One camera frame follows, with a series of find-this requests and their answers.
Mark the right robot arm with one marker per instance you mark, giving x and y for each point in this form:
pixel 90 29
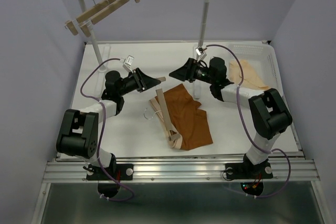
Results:
pixel 269 113

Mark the aluminium mounting rail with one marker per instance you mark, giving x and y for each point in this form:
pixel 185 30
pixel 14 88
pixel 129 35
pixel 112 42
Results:
pixel 203 169

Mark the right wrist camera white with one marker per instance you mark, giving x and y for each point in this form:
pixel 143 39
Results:
pixel 200 53

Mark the brown underwear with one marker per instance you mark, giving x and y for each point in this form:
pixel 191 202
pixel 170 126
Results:
pixel 190 124

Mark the beige underwear in basket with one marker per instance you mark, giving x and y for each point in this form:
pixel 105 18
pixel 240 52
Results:
pixel 252 84

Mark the wooden clip hanger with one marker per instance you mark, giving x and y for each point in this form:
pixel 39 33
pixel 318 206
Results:
pixel 96 19
pixel 87 14
pixel 164 106

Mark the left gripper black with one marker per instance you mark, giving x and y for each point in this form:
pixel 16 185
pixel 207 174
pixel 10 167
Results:
pixel 143 81

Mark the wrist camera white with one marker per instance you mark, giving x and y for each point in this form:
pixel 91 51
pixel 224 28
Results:
pixel 200 53
pixel 127 62

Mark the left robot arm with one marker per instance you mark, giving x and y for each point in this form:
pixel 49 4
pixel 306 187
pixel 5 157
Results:
pixel 81 129

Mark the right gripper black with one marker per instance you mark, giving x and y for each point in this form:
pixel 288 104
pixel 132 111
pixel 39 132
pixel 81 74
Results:
pixel 186 72

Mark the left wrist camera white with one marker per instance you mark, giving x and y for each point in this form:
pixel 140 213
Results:
pixel 127 62

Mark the white plastic basket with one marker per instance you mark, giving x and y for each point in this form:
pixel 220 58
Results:
pixel 263 59

